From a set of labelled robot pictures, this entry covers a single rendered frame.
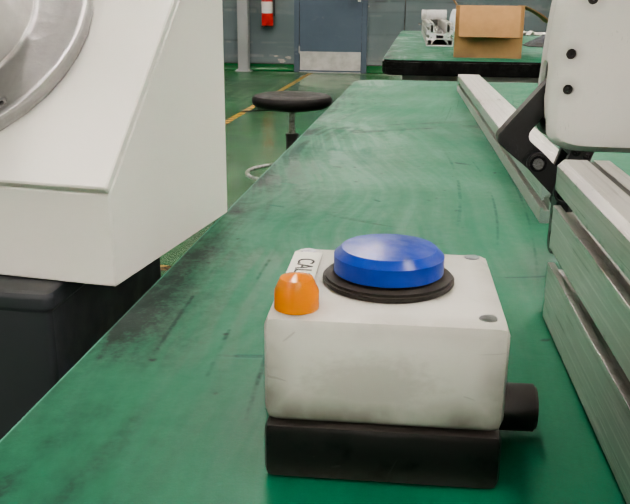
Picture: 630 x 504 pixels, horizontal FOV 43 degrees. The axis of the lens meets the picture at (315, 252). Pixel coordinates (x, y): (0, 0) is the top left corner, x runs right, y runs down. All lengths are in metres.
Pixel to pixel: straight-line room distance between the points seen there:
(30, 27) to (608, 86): 0.34
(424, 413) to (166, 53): 0.32
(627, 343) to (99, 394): 0.21
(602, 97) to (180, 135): 0.26
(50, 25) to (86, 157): 0.10
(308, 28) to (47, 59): 10.94
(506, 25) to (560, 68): 2.07
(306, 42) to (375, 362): 11.20
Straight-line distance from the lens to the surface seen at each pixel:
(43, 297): 0.48
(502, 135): 0.46
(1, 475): 0.31
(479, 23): 2.51
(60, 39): 0.53
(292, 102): 3.40
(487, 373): 0.27
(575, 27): 0.45
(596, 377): 0.33
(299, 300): 0.26
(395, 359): 0.26
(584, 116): 0.45
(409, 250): 0.29
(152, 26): 0.52
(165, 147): 0.52
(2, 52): 0.53
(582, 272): 0.35
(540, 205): 0.63
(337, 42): 11.39
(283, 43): 11.52
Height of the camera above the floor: 0.94
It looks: 17 degrees down
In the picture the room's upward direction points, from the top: 1 degrees clockwise
